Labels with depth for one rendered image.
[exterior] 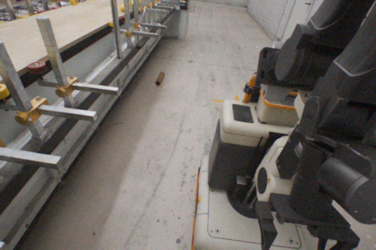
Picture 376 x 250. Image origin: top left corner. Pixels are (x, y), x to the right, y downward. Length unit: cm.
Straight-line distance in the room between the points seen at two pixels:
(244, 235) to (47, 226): 121
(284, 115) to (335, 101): 69
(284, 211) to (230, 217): 90
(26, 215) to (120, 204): 54
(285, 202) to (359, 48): 24
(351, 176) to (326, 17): 23
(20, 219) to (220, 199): 116
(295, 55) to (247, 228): 101
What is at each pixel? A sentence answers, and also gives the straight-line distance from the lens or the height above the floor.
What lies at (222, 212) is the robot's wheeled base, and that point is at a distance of 123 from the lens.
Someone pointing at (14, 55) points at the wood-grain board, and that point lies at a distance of 145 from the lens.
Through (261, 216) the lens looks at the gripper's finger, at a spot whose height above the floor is 106.
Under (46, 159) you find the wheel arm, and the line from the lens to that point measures 75.
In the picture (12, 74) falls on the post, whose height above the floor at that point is 101.
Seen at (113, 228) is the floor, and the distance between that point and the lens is 149.
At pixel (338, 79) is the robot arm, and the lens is 29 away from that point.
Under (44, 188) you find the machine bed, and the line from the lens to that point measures 159.
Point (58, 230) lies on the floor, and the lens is 159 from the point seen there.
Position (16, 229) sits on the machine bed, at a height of 17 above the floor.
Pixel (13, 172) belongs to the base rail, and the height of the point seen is 70.
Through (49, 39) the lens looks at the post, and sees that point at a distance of 107.
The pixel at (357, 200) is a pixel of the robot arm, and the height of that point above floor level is 119.
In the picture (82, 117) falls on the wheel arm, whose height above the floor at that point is 83.
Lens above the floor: 135
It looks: 39 degrees down
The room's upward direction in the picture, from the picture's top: 7 degrees clockwise
